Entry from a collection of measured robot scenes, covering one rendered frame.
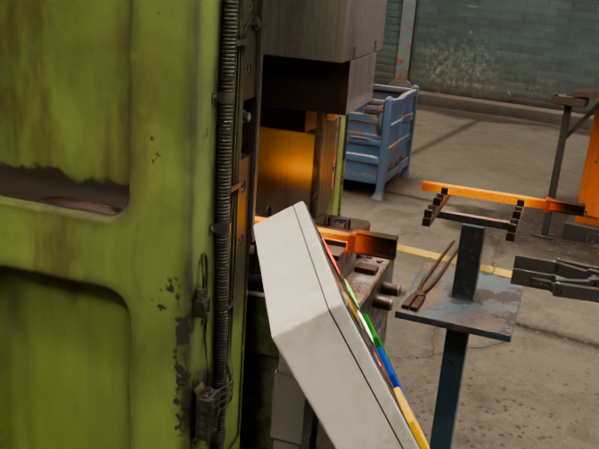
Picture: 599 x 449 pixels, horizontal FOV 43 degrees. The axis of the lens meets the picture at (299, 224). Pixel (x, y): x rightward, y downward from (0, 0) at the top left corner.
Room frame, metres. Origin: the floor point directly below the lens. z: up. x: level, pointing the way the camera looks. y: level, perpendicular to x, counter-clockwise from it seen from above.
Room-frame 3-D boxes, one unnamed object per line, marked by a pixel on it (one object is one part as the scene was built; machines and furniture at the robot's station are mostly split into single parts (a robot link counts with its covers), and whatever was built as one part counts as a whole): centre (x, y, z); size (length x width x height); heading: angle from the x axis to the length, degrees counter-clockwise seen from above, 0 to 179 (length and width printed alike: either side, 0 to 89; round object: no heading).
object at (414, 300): (2.08, -0.42, 0.68); 0.60 x 0.04 x 0.01; 158
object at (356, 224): (1.59, -0.09, 0.95); 0.12 x 0.08 x 0.06; 73
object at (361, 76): (1.47, 0.10, 1.32); 0.42 x 0.20 x 0.10; 73
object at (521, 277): (1.29, -0.43, 1.00); 0.07 x 0.01 x 0.03; 73
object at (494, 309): (1.94, -0.47, 0.67); 0.40 x 0.30 x 0.02; 161
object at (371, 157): (5.65, -0.15, 0.36); 1.20 x 0.80 x 0.72; 68
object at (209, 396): (1.09, 0.13, 0.80); 0.06 x 0.03 x 0.14; 163
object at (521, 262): (1.36, -0.46, 1.00); 0.07 x 0.01 x 0.03; 73
